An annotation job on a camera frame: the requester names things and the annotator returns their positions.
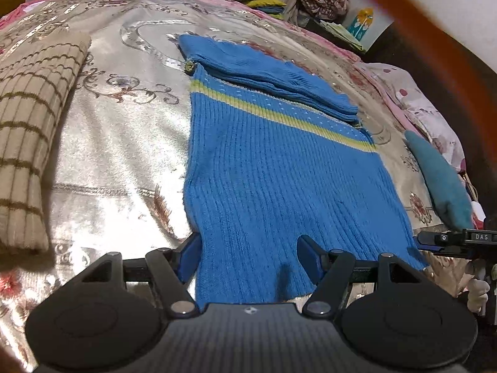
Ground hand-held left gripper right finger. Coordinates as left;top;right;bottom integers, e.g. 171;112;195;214
297;235;430;317

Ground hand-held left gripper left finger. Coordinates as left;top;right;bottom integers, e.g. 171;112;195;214
80;233;203;317

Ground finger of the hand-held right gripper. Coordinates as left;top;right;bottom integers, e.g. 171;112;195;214
413;230;467;256

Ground blue knit sweater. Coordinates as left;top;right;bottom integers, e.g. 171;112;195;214
176;34;428;304

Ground person's right hand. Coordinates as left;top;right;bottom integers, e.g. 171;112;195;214
464;258;492;315

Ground teal cloth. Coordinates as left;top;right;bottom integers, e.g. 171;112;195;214
404;130;476;230

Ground dark wooden headboard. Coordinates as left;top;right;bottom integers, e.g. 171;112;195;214
365;19;497;218

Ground bed with floral cover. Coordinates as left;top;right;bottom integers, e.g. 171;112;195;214
0;0;486;373

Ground white pillow with red dots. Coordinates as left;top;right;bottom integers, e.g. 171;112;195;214
357;62;464;172

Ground beige checked folded cloth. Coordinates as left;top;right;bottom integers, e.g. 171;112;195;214
0;33;92;255

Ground light green folded cloth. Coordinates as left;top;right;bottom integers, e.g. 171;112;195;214
320;19;366;51

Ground yellow blue carton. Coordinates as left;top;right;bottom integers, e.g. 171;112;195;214
347;8;374;41

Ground yellow folded cloths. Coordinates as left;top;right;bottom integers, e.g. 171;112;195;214
248;0;288;18

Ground orange strap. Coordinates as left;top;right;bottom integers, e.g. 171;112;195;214
338;0;497;172

